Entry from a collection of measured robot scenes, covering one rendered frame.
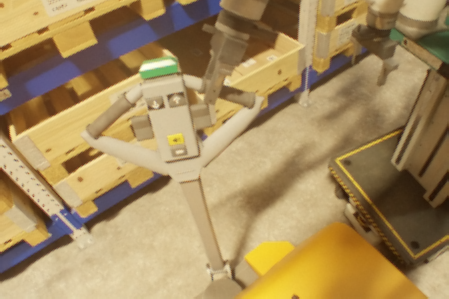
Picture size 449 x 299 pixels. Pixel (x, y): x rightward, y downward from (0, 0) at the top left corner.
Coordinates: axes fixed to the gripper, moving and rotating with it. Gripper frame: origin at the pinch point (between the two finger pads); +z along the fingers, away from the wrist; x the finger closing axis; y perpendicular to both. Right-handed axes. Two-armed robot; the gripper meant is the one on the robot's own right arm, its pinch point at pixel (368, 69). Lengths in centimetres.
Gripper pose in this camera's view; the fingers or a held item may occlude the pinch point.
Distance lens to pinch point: 117.1
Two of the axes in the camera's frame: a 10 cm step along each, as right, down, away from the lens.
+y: 9.2, -3.4, 1.9
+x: -3.8, -6.5, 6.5
